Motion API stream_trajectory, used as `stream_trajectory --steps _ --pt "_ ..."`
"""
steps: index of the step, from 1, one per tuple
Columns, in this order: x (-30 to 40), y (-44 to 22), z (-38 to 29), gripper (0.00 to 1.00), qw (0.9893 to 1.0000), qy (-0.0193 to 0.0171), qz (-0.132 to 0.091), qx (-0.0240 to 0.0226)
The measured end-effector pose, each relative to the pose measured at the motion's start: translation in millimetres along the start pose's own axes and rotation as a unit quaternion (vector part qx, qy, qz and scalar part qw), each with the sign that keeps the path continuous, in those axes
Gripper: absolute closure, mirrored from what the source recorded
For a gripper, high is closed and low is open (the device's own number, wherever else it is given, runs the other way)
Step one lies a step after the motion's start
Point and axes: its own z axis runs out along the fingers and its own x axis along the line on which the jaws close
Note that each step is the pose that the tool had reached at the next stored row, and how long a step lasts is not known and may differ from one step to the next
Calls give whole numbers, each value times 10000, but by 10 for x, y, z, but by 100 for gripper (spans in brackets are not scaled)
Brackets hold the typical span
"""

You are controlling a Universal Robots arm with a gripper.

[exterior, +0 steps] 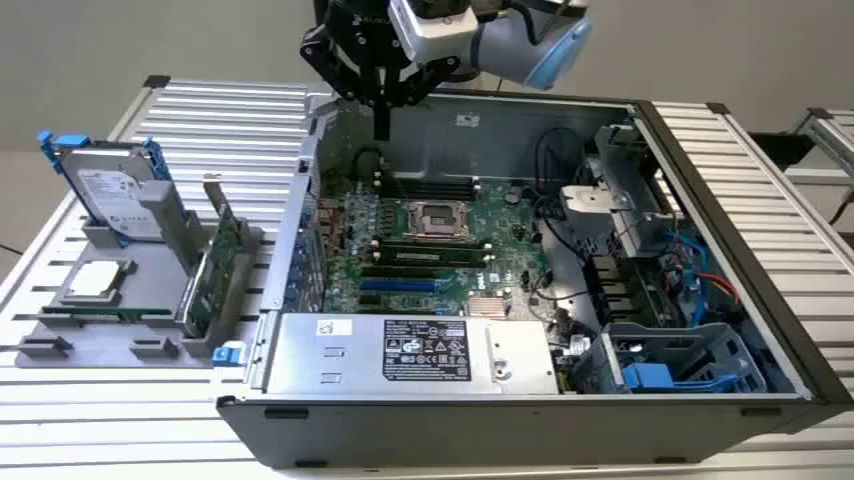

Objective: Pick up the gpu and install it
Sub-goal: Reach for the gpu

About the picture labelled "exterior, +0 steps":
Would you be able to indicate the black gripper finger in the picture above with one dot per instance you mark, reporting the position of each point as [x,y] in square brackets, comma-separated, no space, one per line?
[414,85]
[348,75]

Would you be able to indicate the graphics card with black shroud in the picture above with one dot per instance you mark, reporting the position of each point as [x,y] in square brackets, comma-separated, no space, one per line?
[223,260]

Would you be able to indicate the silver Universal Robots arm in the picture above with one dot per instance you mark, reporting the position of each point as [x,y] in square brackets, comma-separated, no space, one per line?
[508,45]

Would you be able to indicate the CPU socket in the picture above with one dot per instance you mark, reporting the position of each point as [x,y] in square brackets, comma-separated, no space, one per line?
[434,217]

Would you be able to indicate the black-labelled RAM stick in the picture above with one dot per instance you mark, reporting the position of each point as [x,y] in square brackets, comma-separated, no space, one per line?
[417,256]

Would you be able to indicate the black expansion slot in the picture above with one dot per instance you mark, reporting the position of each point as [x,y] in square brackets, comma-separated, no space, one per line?
[401,273]

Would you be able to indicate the green motherboard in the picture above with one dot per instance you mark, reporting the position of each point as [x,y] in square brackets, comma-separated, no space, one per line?
[514,260]

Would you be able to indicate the blue expansion slot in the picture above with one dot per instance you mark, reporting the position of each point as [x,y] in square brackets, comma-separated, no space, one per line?
[401,287]

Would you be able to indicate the hard disk in blue carrier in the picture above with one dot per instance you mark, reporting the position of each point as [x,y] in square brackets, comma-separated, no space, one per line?
[101,185]

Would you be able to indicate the small silver heatsink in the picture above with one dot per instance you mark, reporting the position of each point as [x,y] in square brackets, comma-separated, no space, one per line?
[488,307]

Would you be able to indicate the grey parts rack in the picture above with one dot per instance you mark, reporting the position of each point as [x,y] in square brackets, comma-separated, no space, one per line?
[154,280]

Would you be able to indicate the silver CPU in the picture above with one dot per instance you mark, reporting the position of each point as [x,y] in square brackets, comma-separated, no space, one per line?
[97,277]

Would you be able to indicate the silver power supply unit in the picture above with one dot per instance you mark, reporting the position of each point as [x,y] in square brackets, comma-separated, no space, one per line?
[348,360]

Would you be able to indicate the blue case latch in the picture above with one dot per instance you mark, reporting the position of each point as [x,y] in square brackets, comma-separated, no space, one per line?
[223,355]

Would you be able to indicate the green RAM stick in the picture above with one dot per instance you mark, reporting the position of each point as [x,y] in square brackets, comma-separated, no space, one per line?
[101,312]

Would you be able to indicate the grey metal drive cage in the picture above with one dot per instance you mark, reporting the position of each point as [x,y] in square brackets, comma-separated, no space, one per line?
[668,335]

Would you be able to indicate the blue plastic drive tray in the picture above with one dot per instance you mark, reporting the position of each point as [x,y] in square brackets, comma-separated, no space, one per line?
[648,375]

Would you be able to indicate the open black PC case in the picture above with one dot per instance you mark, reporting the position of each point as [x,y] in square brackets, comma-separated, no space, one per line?
[468,435]

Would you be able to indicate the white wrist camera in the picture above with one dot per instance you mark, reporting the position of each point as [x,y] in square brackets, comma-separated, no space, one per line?
[434,35]

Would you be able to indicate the silver disk bay bracket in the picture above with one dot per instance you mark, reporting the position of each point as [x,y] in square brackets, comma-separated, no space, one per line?
[594,200]

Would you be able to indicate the aluminium frame table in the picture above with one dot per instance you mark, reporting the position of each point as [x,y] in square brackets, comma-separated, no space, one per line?
[824,125]

